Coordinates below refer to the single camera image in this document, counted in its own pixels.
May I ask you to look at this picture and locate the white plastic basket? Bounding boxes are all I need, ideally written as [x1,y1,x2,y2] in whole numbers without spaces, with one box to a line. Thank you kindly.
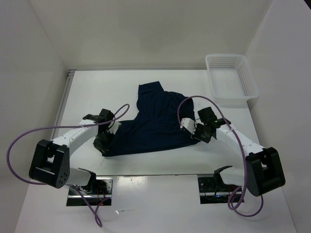
[205,54,259,105]

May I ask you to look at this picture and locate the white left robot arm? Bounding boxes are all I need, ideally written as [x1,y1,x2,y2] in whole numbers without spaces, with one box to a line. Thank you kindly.
[29,109,121,194]

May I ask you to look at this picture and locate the navy blue shorts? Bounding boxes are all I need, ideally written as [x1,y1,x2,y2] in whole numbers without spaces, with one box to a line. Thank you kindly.
[93,82,199,157]

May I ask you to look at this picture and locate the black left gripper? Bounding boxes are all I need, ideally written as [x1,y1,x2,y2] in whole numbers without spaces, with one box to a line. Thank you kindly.
[93,129,115,154]

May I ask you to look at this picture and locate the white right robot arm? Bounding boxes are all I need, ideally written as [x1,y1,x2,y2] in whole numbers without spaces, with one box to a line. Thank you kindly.
[181,107,286,197]

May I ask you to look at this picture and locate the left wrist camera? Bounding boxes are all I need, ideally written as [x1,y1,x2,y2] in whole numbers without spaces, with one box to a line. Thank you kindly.
[108,121,122,134]

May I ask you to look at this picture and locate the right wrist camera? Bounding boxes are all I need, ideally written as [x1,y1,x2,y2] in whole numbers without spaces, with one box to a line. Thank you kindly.
[180,118,196,134]

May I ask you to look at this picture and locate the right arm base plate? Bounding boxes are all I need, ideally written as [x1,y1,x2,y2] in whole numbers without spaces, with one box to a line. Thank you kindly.
[197,174,237,204]

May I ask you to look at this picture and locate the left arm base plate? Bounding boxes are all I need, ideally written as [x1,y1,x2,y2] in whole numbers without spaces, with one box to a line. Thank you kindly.
[66,177,113,206]

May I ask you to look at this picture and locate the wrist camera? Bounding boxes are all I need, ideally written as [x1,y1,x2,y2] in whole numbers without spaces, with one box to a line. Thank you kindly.
[180,118,196,134]
[108,121,122,134]

